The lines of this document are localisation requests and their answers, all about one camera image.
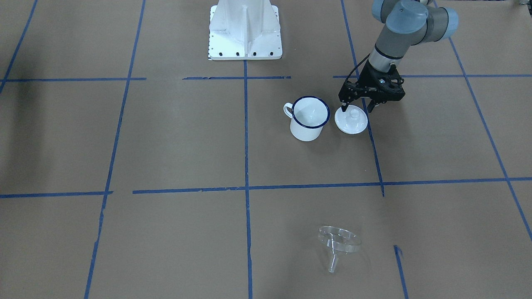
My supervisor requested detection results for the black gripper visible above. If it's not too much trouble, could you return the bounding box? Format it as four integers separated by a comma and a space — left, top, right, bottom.
338, 62, 406, 113

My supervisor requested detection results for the white mug lid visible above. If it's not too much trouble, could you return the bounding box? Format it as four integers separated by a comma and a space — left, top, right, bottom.
334, 105, 368, 135

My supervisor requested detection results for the clear plastic funnel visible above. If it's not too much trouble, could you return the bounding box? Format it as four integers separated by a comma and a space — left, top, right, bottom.
318, 226, 362, 274

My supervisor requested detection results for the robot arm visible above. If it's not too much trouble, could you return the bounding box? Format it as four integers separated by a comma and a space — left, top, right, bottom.
338, 0, 459, 113

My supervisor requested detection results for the white enamel mug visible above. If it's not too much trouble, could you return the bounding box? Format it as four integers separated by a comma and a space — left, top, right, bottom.
283, 96, 330, 142

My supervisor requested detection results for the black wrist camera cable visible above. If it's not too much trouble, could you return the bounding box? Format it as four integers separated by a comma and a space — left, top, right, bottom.
344, 53, 371, 83

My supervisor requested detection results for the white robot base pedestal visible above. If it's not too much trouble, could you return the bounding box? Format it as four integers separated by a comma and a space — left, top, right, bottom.
208, 0, 283, 61

